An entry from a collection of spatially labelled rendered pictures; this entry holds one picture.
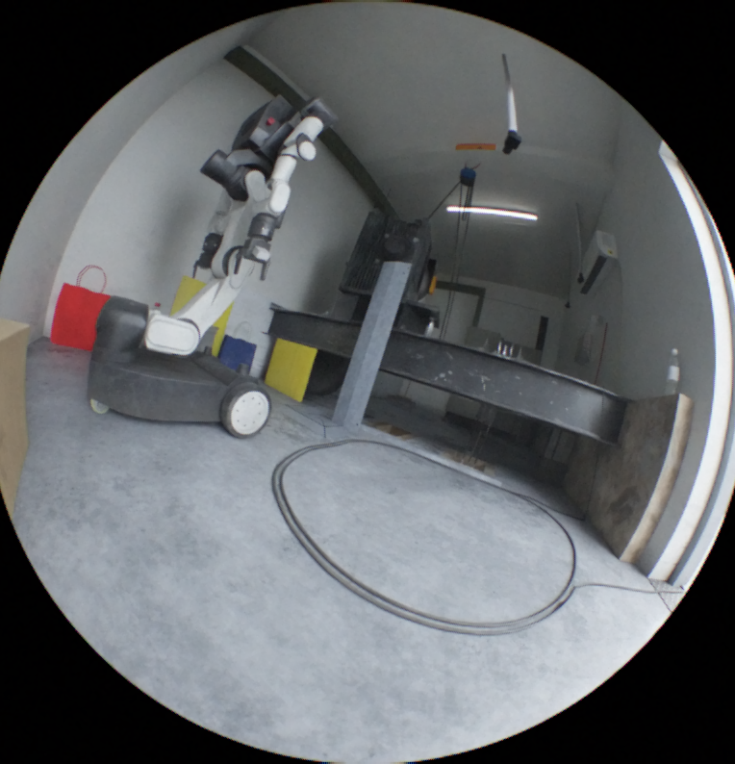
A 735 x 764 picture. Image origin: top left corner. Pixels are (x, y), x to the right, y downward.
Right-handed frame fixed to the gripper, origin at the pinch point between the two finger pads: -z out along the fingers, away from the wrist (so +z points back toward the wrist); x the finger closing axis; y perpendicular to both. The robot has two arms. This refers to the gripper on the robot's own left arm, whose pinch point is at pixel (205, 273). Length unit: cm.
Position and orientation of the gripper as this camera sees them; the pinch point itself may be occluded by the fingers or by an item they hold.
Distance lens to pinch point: 126.7
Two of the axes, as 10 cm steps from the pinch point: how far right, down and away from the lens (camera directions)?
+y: -8.4, -2.9, 4.6
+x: 5.0, -0.8, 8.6
